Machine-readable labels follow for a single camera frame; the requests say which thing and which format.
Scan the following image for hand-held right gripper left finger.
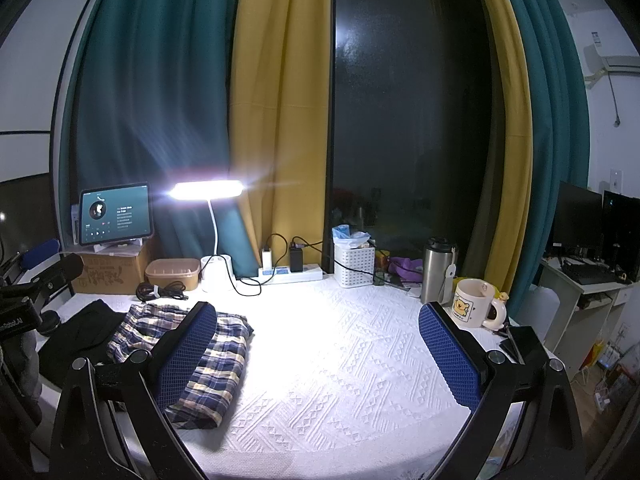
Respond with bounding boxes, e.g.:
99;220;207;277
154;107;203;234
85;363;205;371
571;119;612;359
47;301;219;480

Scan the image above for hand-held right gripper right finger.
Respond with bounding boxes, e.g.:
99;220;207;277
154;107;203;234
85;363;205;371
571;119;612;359
418;301;586;480

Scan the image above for blue yellow plaid pants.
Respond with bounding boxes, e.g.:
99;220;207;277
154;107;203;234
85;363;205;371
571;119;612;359
106;301;252;431

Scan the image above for black pants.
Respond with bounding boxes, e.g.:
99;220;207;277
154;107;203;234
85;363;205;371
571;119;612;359
39;298;127;392

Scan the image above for cream cartoon bear mug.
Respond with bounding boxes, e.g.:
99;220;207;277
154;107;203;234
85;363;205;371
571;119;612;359
450;278;508;331

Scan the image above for brown cardboard box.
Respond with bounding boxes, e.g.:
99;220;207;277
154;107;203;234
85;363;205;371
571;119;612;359
75;245;151;296

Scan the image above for black phone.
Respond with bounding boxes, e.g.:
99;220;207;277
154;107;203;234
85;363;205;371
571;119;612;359
500;325;548;366

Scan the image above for stainless steel tumbler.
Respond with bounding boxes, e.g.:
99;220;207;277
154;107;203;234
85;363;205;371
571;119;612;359
420;236;458;306

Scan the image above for brown lunch box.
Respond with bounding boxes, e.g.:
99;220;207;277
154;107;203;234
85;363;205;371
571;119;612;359
145;257;202;291

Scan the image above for white desk lamp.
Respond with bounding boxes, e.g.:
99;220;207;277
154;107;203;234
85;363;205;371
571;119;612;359
167;177;246;294

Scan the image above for tablet with lit screen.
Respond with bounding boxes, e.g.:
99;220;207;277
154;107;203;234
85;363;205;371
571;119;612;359
79;182;153;248

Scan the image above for purple cloth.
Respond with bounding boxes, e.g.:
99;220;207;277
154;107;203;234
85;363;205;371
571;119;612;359
389;256;426;283

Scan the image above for white chair back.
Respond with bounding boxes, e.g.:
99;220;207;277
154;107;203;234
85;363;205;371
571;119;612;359
515;284;562;346

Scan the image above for white textured tablecloth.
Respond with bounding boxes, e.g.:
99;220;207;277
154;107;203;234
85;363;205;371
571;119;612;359
35;272;561;480

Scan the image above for white computer desk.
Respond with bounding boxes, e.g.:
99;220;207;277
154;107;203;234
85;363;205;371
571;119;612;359
539;255;640;378

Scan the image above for white woven basket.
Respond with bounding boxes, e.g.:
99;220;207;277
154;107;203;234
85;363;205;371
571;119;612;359
334;242;376;288

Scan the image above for white power strip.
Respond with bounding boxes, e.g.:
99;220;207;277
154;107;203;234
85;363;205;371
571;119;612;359
257;264;323;283

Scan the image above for blue plastic bag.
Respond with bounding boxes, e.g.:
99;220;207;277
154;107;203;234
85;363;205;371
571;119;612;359
332;225;371;251

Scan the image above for black keyboard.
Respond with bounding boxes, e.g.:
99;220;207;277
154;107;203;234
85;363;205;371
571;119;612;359
560;264;621;286

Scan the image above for plain black monitor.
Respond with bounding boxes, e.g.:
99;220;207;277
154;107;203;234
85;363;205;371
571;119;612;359
552;180;604;257

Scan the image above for black monitor with blue light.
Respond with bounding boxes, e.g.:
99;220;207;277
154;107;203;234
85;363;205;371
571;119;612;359
600;190;640;283

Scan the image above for wide teal curtain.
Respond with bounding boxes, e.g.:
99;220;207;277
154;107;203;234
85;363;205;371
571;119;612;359
60;0;261;281

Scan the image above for narrow yellow curtain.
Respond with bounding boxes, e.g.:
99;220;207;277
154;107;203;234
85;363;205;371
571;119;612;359
467;0;533;306

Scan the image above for dark window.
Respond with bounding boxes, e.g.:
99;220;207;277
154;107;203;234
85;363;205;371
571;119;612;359
331;0;496;281

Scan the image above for wide yellow curtain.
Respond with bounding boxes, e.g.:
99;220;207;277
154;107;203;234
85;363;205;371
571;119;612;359
227;0;335;281

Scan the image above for narrow teal curtain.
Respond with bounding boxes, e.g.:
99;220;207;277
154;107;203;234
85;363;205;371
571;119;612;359
492;0;591;311

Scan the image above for white air conditioner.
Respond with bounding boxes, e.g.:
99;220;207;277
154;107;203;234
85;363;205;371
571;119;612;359
582;42;640;86

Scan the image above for bundled black cable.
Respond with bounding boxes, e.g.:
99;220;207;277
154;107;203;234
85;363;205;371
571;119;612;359
136;281;188;303

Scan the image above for black cable across basket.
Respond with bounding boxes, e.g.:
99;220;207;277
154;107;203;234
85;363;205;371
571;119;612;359
334;255;392;282

